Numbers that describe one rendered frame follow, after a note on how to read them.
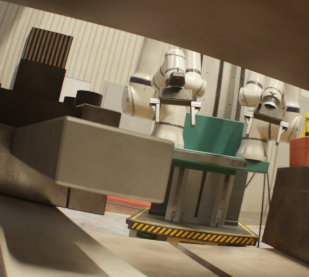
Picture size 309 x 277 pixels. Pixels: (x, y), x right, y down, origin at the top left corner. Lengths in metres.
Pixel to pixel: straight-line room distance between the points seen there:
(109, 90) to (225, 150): 5.70
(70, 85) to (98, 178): 6.74
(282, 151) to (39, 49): 9.34
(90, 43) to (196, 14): 7.15
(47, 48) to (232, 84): 1.61
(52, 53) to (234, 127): 1.49
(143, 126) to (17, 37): 3.24
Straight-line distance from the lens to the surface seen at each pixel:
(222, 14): 0.69
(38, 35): 0.88
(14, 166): 0.74
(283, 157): 10.02
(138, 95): 1.98
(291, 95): 2.05
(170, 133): 2.02
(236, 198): 2.38
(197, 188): 2.25
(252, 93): 1.81
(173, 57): 1.67
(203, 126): 2.18
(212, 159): 2.01
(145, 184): 0.30
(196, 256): 1.32
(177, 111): 2.04
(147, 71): 2.01
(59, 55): 0.88
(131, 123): 7.82
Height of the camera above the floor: 0.57
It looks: 7 degrees up
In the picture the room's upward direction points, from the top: 10 degrees clockwise
